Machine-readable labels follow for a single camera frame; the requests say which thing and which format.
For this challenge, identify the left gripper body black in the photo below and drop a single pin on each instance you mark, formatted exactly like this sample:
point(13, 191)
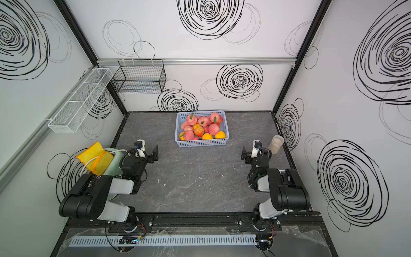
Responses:
point(142, 163)

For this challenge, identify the grey slotted cable duct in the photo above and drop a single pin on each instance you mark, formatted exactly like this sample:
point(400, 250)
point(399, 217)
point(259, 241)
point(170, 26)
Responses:
point(165, 240)

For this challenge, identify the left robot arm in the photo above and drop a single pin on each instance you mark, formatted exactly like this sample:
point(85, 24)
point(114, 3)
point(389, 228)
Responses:
point(88, 198)

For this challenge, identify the black wire wall basket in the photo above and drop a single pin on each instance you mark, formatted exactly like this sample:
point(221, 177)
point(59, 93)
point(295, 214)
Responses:
point(142, 76)

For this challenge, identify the light blue plastic basket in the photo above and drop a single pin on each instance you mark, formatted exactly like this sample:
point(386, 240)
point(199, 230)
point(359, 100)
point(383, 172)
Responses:
point(181, 118)

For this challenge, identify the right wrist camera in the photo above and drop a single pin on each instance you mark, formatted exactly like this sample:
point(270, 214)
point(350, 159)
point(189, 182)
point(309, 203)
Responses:
point(256, 149)

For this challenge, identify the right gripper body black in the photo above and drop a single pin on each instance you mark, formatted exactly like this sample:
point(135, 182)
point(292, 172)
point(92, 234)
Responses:
point(250, 159)

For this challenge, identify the yellow toast slice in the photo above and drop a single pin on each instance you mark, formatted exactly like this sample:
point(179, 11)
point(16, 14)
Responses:
point(87, 155)
point(101, 163)

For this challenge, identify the frosted plastic cup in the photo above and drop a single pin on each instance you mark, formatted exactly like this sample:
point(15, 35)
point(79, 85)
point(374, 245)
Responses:
point(275, 144)

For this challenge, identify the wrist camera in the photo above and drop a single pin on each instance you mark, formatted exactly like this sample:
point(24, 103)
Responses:
point(256, 149)
point(139, 145)

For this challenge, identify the pink peach with leaf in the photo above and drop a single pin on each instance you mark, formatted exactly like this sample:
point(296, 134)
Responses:
point(191, 119)

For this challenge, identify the yellow toast slice rear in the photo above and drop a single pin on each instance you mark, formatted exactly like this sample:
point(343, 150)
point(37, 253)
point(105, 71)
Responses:
point(87, 155)

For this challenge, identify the mint green toaster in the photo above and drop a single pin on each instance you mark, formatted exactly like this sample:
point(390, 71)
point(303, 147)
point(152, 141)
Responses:
point(113, 169)

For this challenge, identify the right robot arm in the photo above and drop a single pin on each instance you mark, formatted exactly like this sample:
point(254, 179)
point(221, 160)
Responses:
point(287, 192)

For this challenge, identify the yellow toast slice front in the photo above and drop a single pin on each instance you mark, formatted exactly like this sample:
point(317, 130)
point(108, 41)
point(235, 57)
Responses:
point(101, 163)

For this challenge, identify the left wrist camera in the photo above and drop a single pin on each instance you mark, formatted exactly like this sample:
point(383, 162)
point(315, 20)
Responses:
point(139, 145)

